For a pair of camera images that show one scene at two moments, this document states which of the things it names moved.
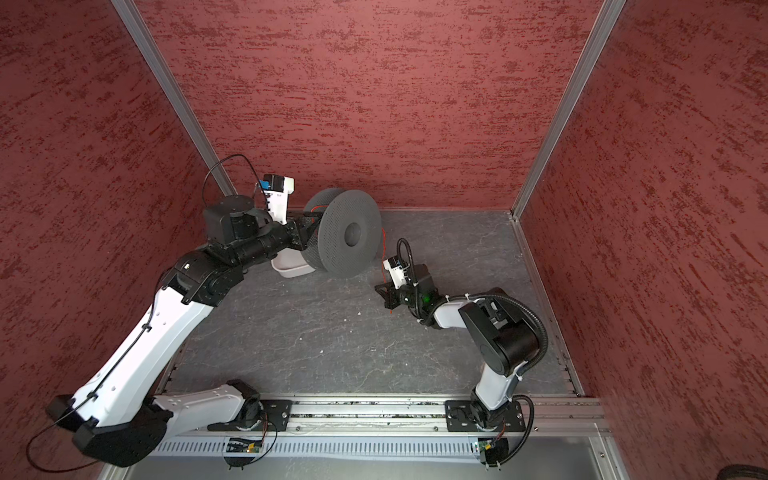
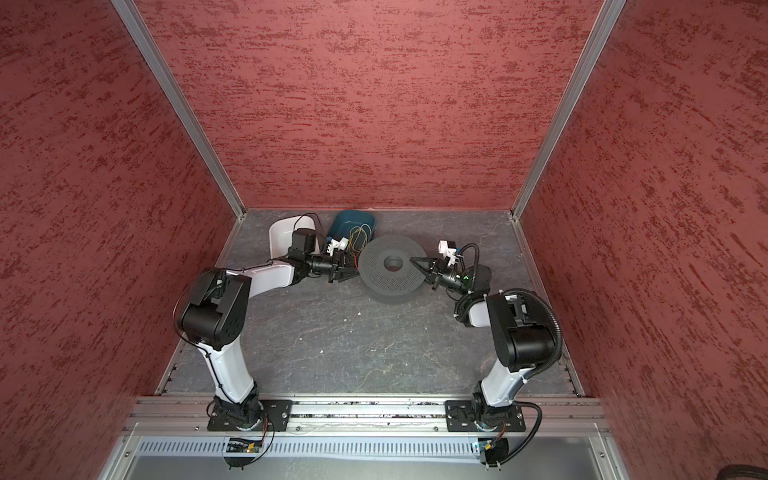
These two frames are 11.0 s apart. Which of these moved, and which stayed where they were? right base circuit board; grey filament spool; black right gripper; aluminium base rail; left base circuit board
Moved: grey filament spool; black right gripper
Stayed: aluminium base rail; right base circuit board; left base circuit board
